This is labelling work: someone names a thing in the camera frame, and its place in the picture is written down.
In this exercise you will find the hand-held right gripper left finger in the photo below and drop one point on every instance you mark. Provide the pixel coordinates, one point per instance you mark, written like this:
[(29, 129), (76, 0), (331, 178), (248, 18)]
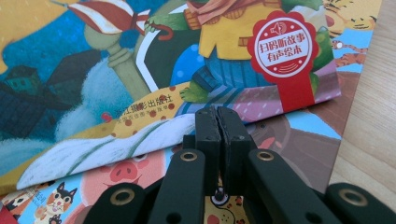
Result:
[(210, 133)]

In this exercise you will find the colourful animals picture book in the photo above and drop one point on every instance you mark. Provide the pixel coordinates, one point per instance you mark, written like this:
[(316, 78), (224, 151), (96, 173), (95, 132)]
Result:
[(311, 149)]

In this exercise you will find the blue monster picture book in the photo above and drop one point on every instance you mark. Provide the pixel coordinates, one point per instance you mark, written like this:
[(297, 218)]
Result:
[(93, 77)]

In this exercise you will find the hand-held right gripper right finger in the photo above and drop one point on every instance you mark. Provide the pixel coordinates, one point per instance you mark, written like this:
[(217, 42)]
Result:
[(235, 140)]

